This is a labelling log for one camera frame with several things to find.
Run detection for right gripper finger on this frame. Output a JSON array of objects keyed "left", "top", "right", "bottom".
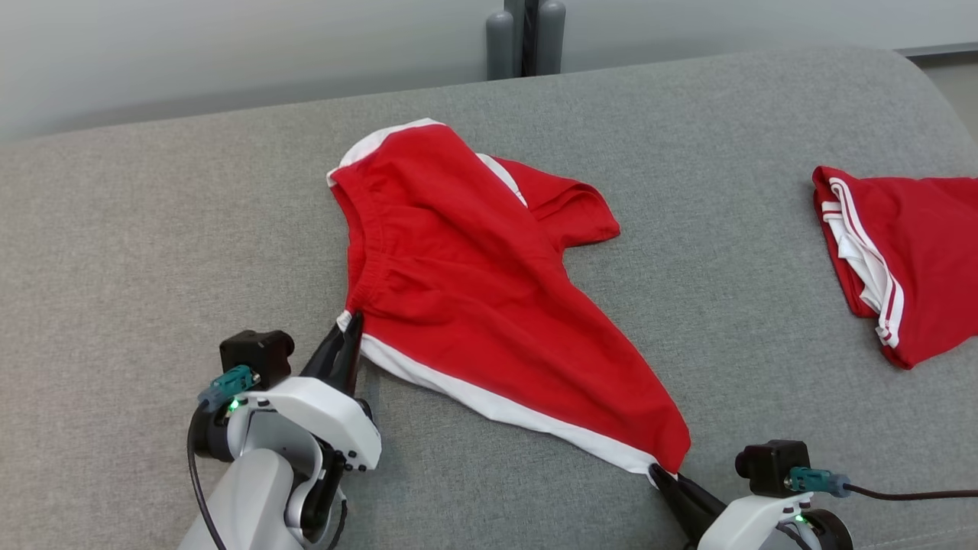
[
  {"left": 657, "top": 466, "right": 728, "bottom": 529},
  {"left": 648, "top": 464, "right": 709, "bottom": 548}
]

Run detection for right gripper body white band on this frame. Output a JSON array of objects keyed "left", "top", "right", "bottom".
[{"left": 696, "top": 491, "right": 815, "bottom": 550}]

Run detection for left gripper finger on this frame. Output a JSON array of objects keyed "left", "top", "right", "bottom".
[
  {"left": 336, "top": 309, "right": 366, "bottom": 398},
  {"left": 300, "top": 322, "right": 349, "bottom": 380}
]

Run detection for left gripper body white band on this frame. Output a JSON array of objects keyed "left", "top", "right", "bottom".
[{"left": 237, "top": 376, "right": 383, "bottom": 473}]

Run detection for red shorts with white hem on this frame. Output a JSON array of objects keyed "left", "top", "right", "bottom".
[{"left": 327, "top": 118, "right": 692, "bottom": 478}]

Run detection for red jersey with white trim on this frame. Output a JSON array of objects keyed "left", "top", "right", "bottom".
[{"left": 811, "top": 166, "right": 978, "bottom": 370}]

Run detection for right camera cable teal plug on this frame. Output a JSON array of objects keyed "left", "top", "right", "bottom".
[{"left": 787, "top": 467, "right": 978, "bottom": 503}]

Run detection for camera cable teal plug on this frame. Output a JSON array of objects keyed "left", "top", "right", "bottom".
[
  {"left": 787, "top": 467, "right": 978, "bottom": 503},
  {"left": 186, "top": 364, "right": 262, "bottom": 550}
]

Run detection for left camera cable teal plug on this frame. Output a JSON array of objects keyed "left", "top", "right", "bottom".
[{"left": 186, "top": 364, "right": 262, "bottom": 550}]

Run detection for grey metal truss post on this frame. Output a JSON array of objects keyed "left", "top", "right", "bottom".
[{"left": 486, "top": 0, "right": 568, "bottom": 81}]

